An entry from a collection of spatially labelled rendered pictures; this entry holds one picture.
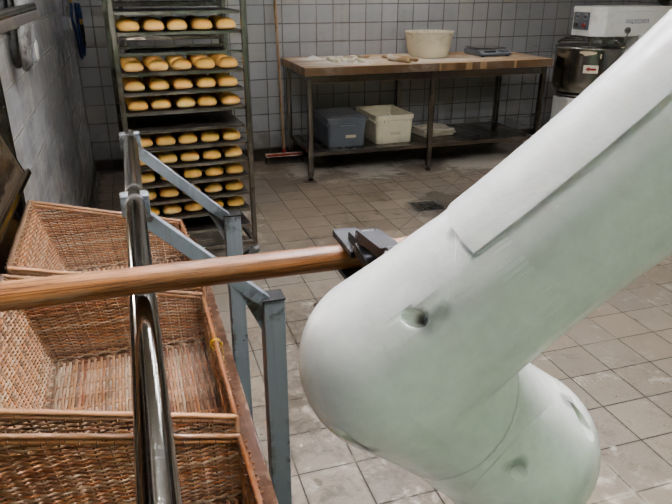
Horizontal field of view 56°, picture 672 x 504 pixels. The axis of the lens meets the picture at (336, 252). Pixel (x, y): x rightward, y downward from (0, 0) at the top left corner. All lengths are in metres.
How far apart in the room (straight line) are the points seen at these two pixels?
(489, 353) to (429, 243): 0.06
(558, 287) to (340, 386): 0.12
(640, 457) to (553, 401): 2.07
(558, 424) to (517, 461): 0.04
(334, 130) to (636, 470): 3.71
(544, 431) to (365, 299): 0.14
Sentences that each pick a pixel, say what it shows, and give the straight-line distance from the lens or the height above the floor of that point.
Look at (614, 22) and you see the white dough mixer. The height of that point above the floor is 1.19.
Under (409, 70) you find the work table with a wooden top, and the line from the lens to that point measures 5.28.
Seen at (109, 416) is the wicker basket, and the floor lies 0.78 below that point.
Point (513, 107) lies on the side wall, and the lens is 6.84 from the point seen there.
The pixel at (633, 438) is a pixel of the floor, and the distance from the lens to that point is 2.56.
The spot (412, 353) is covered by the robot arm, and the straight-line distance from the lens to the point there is 0.32.
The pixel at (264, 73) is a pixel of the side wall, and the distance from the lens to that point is 5.80.
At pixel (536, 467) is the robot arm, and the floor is 1.22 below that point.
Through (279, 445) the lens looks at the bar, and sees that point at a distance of 1.35.
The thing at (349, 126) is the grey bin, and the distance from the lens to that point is 5.33.
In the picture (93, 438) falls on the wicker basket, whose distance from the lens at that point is 1.16.
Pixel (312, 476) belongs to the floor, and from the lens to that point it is 2.20.
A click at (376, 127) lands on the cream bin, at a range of 5.44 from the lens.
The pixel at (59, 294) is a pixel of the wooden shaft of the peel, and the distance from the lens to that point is 0.70.
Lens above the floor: 1.48
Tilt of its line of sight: 23 degrees down
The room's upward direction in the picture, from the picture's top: straight up
